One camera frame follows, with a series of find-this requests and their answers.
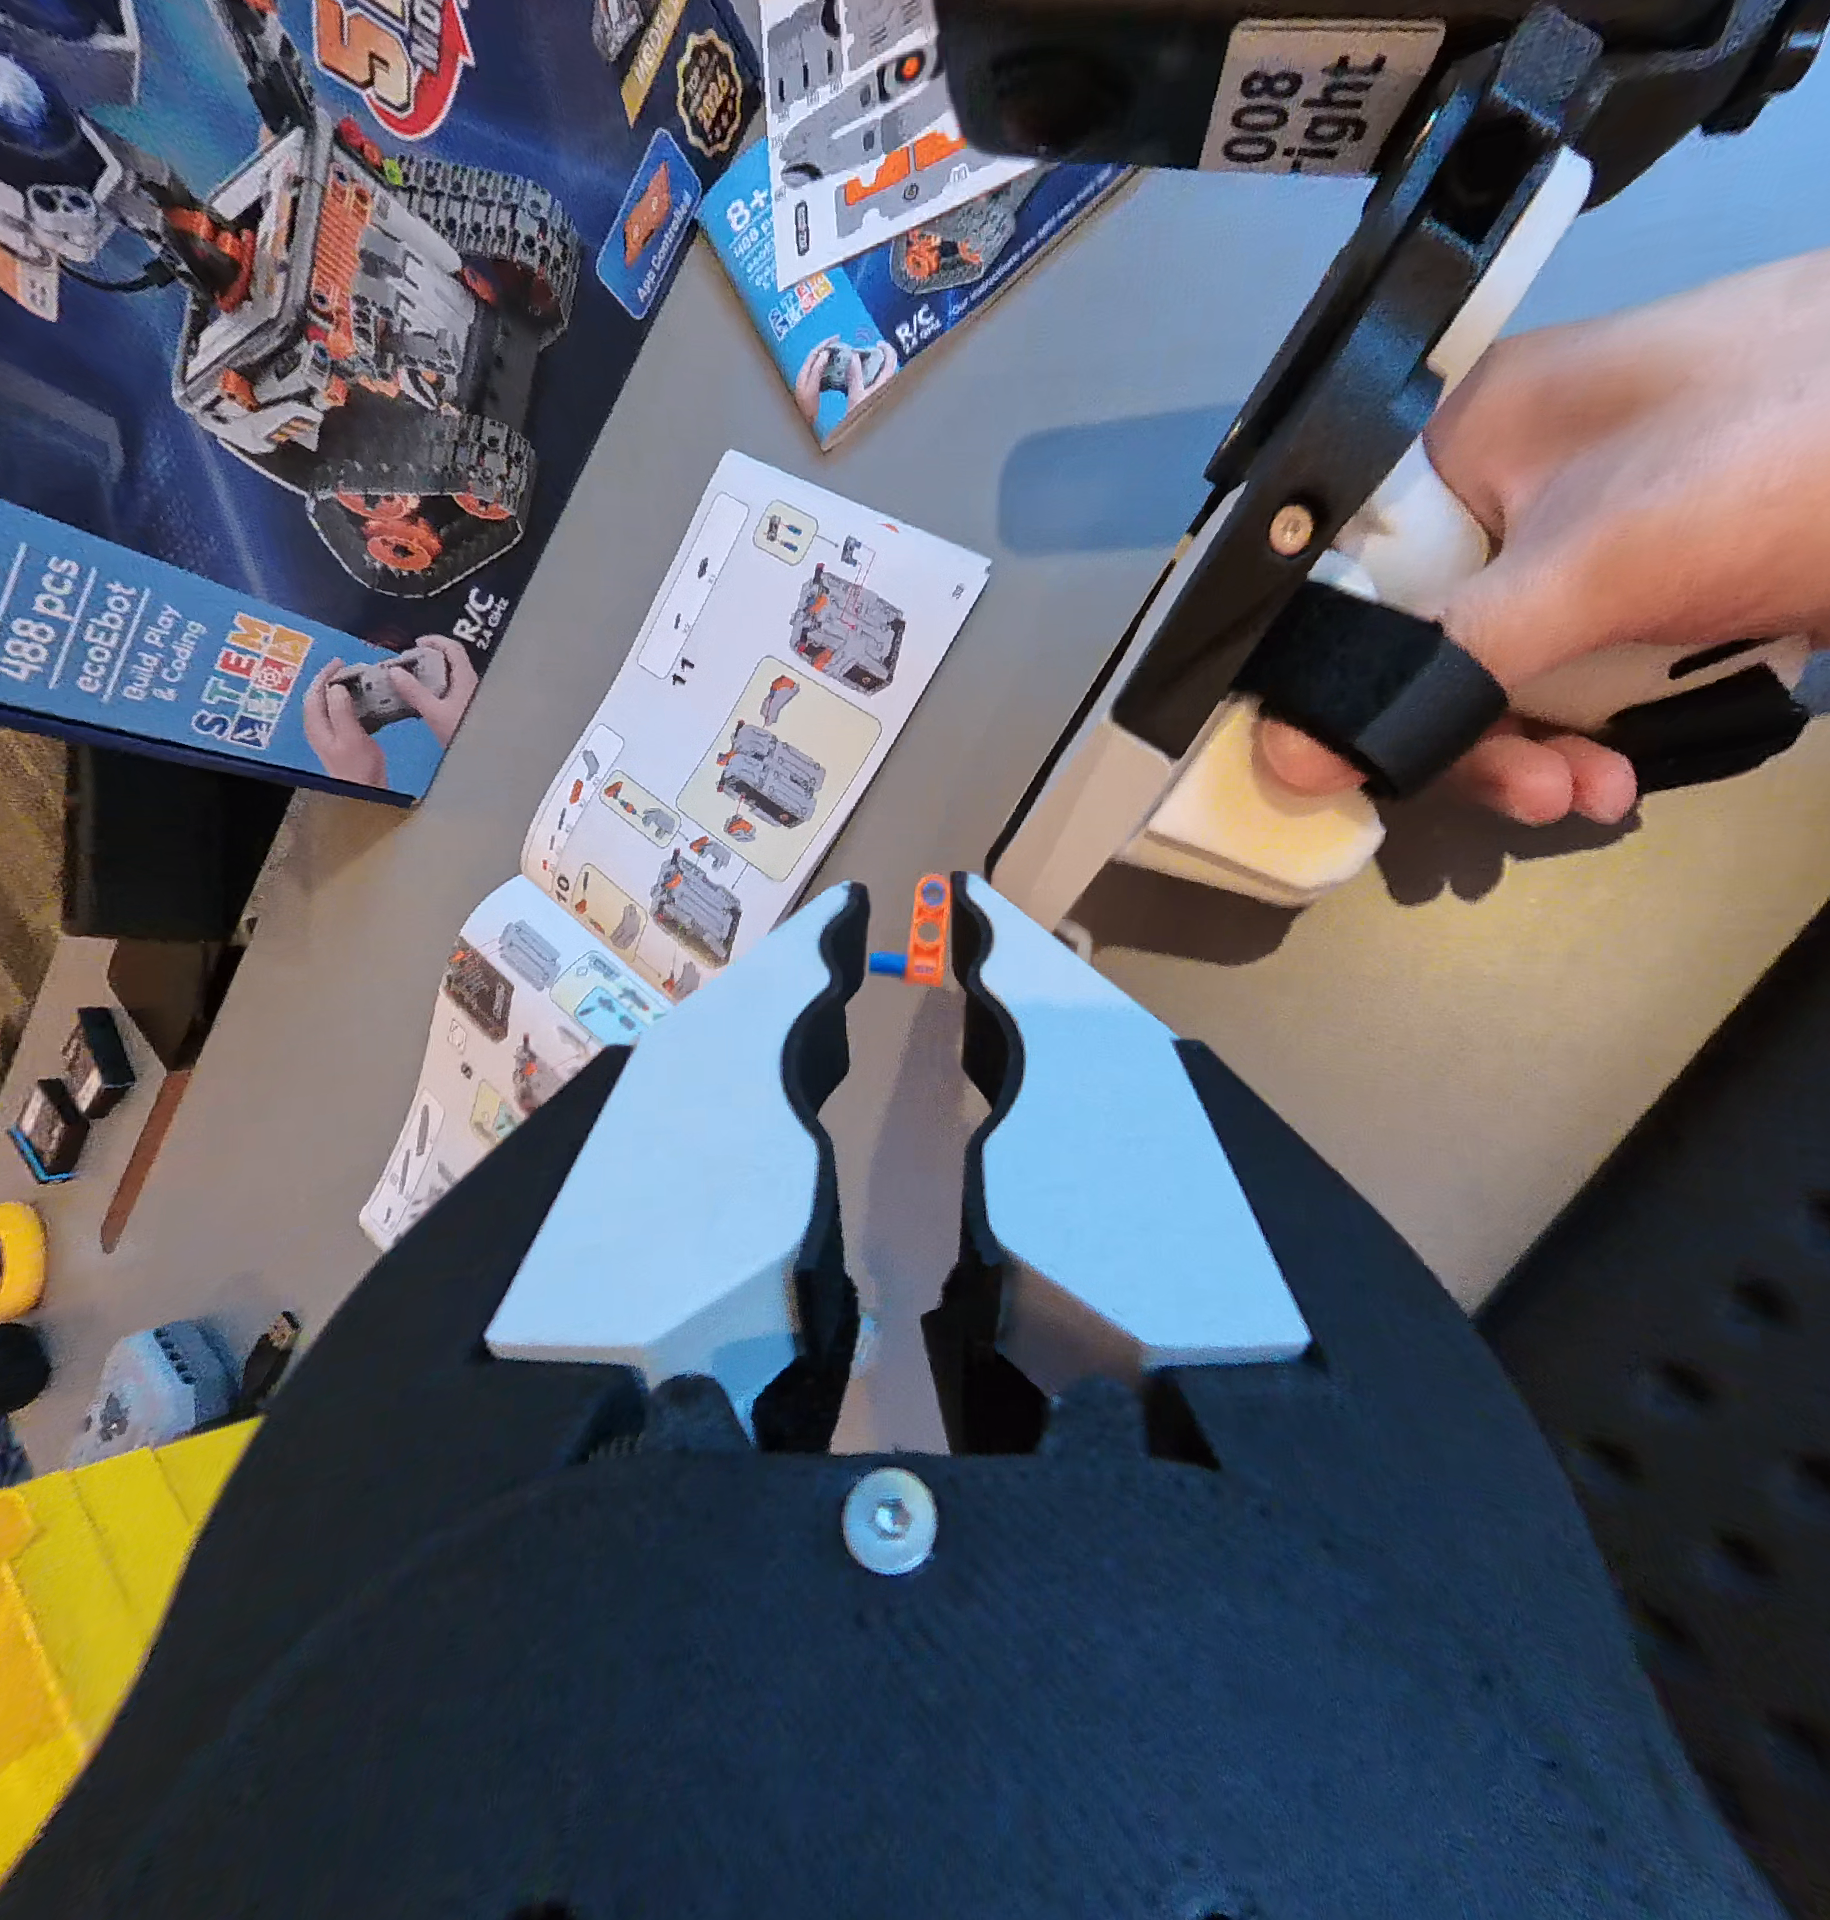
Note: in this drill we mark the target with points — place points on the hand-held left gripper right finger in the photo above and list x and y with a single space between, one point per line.
1141 1201

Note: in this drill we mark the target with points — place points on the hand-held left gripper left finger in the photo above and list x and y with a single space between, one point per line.
661 1201

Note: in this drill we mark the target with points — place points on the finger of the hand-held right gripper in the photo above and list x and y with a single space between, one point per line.
1110 811

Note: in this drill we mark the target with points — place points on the orange toy connector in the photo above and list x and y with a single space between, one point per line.
927 938

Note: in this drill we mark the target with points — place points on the person's right hand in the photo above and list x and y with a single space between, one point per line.
1681 481

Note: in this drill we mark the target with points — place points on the white sticker sheet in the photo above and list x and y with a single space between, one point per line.
855 106

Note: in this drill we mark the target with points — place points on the open instruction manual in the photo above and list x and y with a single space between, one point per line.
795 631

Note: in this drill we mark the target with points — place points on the blue instruction booklet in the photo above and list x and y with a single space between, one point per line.
855 361

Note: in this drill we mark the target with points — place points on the small black plug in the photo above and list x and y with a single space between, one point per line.
270 1350

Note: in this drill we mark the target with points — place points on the grey toy motor block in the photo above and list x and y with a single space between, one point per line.
165 1387

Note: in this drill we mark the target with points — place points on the black perforated panel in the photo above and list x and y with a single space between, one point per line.
1725 1350

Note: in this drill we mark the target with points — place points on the black equipment case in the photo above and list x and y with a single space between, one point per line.
165 840

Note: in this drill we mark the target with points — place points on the yellow wheel part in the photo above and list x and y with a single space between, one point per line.
17 1268

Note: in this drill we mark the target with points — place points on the yellow plastic bin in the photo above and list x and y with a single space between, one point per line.
46 1620

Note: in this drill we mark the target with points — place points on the blue toy robot box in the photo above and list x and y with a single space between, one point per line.
331 376

